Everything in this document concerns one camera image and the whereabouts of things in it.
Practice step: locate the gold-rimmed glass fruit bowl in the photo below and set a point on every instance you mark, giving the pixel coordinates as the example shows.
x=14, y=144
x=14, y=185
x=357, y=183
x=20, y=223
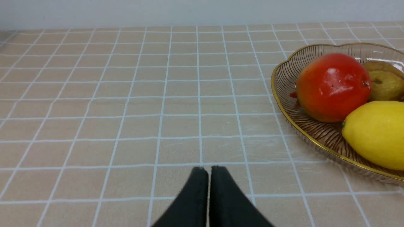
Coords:
x=326, y=138

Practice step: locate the brownish green pear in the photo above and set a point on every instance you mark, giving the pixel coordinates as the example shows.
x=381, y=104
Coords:
x=387, y=81

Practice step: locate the red pomegranate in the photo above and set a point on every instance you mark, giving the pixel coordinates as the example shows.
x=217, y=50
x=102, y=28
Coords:
x=330, y=87

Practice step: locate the yellow lemon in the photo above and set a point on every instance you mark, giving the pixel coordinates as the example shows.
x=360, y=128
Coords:
x=375, y=131

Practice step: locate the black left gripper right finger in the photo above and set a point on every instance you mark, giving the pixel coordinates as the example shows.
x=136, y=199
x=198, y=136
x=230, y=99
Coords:
x=229, y=206

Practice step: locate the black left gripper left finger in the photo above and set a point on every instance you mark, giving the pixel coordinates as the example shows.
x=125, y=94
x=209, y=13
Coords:
x=189, y=208

